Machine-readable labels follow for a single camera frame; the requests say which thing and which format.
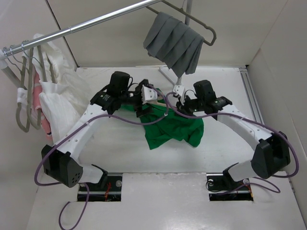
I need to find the silver horizontal rack bar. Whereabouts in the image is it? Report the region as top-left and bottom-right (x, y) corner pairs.
(0, 0), (161, 62)

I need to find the aluminium rail right side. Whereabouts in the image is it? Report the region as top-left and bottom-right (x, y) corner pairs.
(239, 67), (265, 125)

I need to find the beige wooden hanger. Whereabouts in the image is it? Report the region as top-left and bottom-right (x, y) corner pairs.
(147, 101), (167, 107)

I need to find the pink garment on rack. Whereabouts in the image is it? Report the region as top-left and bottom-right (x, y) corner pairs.
(33, 70), (52, 141)

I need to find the white clothes rack base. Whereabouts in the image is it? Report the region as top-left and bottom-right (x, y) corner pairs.
(159, 66), (184, 87)

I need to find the grey empty hanger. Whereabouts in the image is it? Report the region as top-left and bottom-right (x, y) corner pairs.
(2, 47), (30, 133)

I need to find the grey cloth on hanger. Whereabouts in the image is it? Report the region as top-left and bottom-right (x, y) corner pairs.
(142, 11), (206, 79)

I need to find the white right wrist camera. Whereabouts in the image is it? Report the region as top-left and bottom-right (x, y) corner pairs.
(172, 85), (185, 98)

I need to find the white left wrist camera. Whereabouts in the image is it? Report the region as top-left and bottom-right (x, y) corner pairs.
(141, 85), (158, 104)

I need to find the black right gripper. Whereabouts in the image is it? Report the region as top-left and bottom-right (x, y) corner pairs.
(174, 93), (205, 119)

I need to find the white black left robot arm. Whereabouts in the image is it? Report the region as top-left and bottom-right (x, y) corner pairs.
(41, 71), (158, 190)

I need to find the green t shirt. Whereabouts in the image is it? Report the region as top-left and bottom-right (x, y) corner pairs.
(119, 95), (206, 150)

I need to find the silver clothes rack pole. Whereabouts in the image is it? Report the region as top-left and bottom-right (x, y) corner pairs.
(175, 0), (194, 87)

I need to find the grey plastic hanger with cloth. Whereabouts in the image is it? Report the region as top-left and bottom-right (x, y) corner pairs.
(143, 0), (217, 48)

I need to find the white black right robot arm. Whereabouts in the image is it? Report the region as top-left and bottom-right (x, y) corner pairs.
(173, 80), (290, 192)

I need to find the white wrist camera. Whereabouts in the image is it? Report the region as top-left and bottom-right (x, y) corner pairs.
(172, 85), (185, 98)
(141, 85), (158, 104)

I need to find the white garment on rack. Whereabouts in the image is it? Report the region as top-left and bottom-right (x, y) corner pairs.
(33, 42), (91, 143)

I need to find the grey hanger with pink garment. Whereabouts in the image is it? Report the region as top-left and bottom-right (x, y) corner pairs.
(24, 48), (41, 130)

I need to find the grey hanger with white garment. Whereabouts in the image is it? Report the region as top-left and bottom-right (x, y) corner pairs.
(37, 46), (56, 83)

